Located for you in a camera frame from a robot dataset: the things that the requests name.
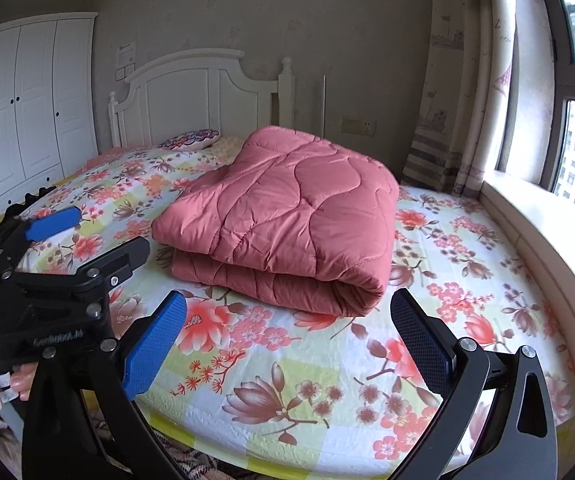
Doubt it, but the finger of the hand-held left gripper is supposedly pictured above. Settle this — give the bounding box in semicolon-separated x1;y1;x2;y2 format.
15;236;151;306
0;205;83;281

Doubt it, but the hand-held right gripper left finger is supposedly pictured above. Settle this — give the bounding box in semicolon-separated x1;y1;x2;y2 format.
22;291;188;480

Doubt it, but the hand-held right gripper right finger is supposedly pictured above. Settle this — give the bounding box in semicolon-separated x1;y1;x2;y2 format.
390;287;559;480

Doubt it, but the pink quilted coat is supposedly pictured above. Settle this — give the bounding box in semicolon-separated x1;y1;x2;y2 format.
152;126;401;318

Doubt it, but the bed with floral sheet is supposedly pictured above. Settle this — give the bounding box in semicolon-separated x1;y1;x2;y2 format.
0;135;575;478

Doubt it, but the white wardrobe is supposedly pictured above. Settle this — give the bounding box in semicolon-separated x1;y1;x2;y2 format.
0;12;99;211

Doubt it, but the round patterned cushion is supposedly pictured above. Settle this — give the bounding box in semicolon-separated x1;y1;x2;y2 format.
158;129;221;151

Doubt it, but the pale yellow floral pillow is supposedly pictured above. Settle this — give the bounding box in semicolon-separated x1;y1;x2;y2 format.
210;135;244;163

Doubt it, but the beige stone windowsill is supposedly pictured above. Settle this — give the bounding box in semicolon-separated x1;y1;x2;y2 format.
477;170;575;411

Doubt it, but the white wooden headboard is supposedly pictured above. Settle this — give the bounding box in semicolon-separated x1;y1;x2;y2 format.
108;49;295;150

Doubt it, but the printed beige curtain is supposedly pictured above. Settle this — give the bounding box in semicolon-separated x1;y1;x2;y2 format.
401;0;518;196

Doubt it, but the dark framed window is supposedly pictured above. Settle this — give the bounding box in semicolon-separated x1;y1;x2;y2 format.
495;0;575;241

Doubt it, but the white wall paper note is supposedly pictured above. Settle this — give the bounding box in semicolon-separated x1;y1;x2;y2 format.
116;42;137;81

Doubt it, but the beige wall socket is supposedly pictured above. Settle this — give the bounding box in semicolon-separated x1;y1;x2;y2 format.
342;116;377;136

